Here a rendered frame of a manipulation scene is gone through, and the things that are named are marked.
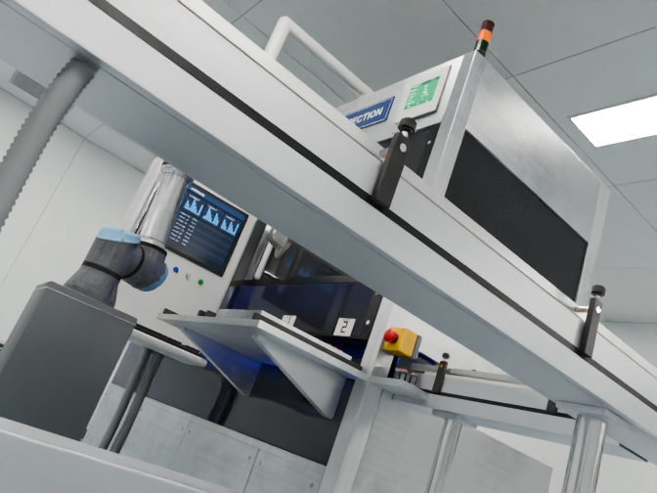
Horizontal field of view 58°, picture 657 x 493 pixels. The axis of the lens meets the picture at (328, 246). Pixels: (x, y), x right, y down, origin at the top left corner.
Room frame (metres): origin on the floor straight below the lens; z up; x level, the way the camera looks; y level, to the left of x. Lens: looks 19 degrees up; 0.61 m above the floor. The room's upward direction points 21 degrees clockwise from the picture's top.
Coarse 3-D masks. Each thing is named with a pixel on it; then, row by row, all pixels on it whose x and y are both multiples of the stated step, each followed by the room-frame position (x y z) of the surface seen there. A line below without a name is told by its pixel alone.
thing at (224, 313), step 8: (224, 312) 1.75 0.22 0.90; (232, 312) 1.71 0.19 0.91; (240, 312) 1.67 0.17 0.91; (248, 312) 1.63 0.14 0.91; (264, 312) 1.57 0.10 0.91; (280, 320) 1.60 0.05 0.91; (288, 328) 1.62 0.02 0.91; (312, 336) 1.67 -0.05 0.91; (320, 344) 1.69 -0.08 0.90; (336, 352) 1.72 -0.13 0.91
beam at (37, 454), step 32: (0, 448) 0.50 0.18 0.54; (32, 448) 0.51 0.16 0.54; (64, 448) 0.52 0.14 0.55; (96, 448) 0.60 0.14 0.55; (0, 480) 0.50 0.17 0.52; (32, 480) 0.51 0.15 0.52; (64, 480) 0.53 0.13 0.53; (96, 480) 0.54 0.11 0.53; (128, 480) 0.55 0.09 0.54; (160, 480) 0.57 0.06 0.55; (192, 480) 0.63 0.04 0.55
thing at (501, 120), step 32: (448, 64) 1.83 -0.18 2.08; (384, 96) 2.11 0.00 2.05; (448, 96) 1.78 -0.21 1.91; (480, 96) 1.76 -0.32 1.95; (512, 96) 1.85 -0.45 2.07; (384, 128) 2.04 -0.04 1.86; (416, 128) 1.87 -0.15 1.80; (480, 128) 1.79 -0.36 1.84; (512, 128) 1.87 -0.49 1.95; (544, 128) 1.97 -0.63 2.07; (512, 160) 1.90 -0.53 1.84; (544, 160) 1.99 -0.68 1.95; (576, 160) 2.10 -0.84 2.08; (544, 192) 2.02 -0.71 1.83; (576, 192) 2.13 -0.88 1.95; (608, 192) 2.25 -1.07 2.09; (576, 224) 2.15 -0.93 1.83; (256, 256) 2.55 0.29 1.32; (416, 320) 1.78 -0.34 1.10; (448, 352) 1.87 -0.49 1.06
